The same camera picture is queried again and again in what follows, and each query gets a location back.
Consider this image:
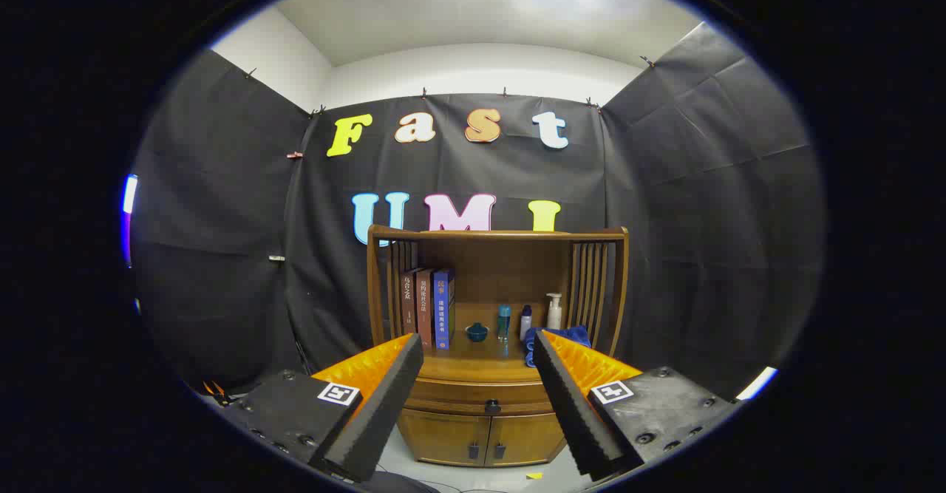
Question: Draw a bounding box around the reddish brown book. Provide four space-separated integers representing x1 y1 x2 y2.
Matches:
415 270 437 348

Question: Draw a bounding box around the wooden cabinet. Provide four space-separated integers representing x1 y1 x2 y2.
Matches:
366 225 630 469

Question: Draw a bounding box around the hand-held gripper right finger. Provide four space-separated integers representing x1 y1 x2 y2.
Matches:
532 329 741 482

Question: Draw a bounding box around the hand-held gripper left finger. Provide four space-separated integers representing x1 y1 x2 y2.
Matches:
222 333 424 483

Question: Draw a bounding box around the blue book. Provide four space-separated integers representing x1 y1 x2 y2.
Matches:
433 269 456 351

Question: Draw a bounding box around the wooden countertop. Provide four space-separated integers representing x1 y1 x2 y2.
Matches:
405 302 570 384

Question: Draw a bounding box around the wooden drawer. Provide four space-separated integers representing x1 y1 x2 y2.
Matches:
404 376 557 417

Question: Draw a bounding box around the folded blue towel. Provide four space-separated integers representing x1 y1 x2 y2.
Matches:
523 324 592 368

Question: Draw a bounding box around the dark brown book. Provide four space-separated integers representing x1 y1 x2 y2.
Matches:
400 270 419 336

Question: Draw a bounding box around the wooden cabinet door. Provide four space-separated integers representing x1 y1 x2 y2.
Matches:
398 408 492 467
488 412 567 467

